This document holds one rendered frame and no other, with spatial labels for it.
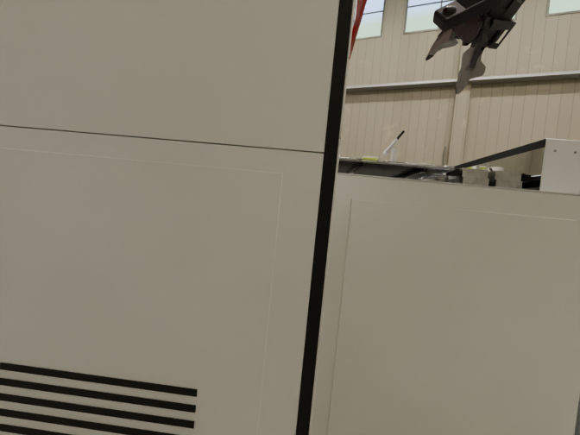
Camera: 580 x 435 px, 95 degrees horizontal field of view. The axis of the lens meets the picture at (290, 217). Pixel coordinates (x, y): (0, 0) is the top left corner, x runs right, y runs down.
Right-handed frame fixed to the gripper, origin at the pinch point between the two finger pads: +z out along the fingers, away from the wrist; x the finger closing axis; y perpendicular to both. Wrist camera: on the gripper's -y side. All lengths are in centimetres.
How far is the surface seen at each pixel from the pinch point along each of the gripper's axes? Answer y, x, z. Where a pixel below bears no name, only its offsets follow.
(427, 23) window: 519, 632, 196
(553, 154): 25.6, -22.7, 5.4
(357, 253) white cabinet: -24.7, -33.1, 25.1
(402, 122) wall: 449, 447, 360
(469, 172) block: 22.7, -12.2, 22.9
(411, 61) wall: 481, 572, 264
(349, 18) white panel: -32.7, -8.2, -12.5
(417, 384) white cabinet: -14, -62, 40
